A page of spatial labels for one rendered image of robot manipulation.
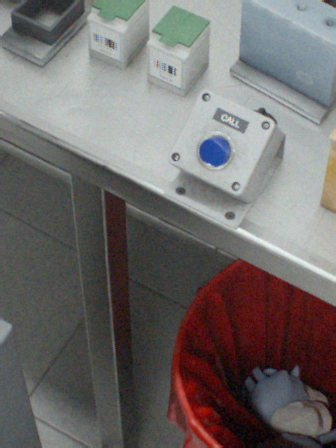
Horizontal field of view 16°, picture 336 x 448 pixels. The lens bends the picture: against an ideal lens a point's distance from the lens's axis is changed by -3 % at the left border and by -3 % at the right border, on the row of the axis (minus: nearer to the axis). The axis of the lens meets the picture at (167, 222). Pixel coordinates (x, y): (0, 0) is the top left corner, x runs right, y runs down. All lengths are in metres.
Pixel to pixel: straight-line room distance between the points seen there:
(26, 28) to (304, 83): 0.27
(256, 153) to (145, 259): 1.06
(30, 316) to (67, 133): 0.93
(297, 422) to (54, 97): 0.71
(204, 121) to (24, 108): 0.19
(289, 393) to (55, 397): 0.42
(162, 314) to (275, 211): 0.96
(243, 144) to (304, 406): 0.74
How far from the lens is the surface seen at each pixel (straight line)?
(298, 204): 1.05
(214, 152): 1.00
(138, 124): 1.10
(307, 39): 1.06
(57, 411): 1.92
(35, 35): 1.15
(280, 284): 1.57
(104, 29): 1.11
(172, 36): 1.08
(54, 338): 1.97
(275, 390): 1.69
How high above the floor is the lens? 1.75
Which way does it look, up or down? 57 degrees down
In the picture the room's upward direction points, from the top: 1 degrees clockwise
